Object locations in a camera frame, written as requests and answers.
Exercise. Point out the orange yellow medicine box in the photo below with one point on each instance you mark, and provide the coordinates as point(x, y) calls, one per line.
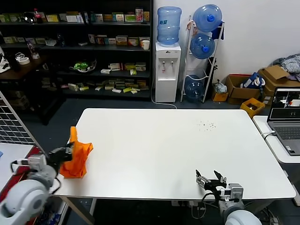
point(122, 40)

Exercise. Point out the clear plastic water bottle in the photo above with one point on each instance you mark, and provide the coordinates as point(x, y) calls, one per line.
point(32, 49)

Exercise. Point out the shiny metal bowl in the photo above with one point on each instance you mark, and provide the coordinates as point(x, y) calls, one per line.
point(30, 17)

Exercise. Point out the large open cardboard box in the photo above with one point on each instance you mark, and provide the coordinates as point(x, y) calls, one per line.
point(237, 92)

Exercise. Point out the white paper cup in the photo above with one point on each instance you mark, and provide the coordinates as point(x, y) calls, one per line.
point(146, 45)

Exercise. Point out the white red medicine box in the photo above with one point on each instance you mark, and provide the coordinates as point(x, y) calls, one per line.
point(115, 67)

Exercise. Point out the white water dispenser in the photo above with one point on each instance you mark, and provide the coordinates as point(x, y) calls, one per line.
point(167, 70)

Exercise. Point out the orange t-shirt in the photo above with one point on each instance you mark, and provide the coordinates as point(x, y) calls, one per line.
point(77, 159)

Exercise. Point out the pink printed box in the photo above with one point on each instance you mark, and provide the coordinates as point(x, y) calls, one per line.
point(139, 14)

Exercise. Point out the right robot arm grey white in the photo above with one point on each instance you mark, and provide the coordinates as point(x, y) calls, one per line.
point(239, 215)

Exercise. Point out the grey crumpled plastic bag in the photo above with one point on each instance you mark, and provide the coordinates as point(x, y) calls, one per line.
point(221, 87)

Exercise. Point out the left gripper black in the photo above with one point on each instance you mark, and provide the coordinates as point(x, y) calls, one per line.
point(59, 154)

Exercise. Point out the white work table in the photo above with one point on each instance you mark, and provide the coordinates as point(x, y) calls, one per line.
point(152, 152)

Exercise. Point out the yellow plastic bin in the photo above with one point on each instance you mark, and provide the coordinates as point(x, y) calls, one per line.
point(247, 107)

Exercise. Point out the left wrist grey camera box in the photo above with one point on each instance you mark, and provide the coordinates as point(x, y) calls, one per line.
point(37, 161)

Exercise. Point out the pile of grey blue clothes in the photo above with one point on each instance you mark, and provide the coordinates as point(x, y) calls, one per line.
point(292, 63)

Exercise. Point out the white tape roll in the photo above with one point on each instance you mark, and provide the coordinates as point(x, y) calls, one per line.
point(24, 61)

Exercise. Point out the white side table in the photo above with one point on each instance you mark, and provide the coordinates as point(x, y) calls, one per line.
point(261, 122)

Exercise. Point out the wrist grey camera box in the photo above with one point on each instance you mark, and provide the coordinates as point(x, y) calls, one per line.
point(37, 161)
point(236, 191)

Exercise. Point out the scattered dark crumbs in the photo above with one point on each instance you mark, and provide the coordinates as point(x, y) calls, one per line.
point(207, 125)

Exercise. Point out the blue white shopping bag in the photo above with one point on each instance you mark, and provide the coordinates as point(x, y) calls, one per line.
point(250, 82)

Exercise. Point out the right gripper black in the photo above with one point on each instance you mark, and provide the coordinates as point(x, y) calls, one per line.
point(213, 185)

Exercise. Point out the right wrist grey camera box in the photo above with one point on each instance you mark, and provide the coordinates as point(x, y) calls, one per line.
point(236, 191)

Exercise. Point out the upright blue water jug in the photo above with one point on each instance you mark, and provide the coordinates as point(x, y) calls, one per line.
point(169, 25)

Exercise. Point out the white power strip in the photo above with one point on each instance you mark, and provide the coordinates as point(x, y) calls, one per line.
point(187, 203)

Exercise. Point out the small open cardboard box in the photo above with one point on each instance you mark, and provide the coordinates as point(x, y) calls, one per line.
point(220, 96)

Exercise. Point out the black shelving unit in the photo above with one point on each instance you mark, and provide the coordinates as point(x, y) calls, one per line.
point(99, 50)

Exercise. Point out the tilted blue water jug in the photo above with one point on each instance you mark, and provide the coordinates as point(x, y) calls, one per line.
point(194, 87)
point(207, 18)
point(202, 46)

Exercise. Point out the cardboard box with raised flap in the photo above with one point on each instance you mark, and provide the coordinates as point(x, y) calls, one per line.
point(274, 72)

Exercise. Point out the white metal jug rack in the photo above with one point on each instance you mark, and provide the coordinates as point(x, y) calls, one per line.
point(188, 58)

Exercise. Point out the grey open laptop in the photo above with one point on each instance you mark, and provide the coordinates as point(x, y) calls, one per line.
point(287, 131)

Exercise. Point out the cola bottle red cap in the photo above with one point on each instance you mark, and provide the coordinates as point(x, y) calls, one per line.
point(38, 17)

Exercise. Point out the brown wooden table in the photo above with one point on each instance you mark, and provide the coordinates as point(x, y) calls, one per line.
point(28, 68)

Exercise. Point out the black tripod stand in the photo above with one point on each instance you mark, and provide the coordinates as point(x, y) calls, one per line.
point(212, 70)

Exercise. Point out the green snack bags in wrap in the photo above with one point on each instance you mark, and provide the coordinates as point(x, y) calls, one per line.
point(82, 66)

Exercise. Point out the red edged white cart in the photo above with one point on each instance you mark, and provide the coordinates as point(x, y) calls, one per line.
point(9, 152)

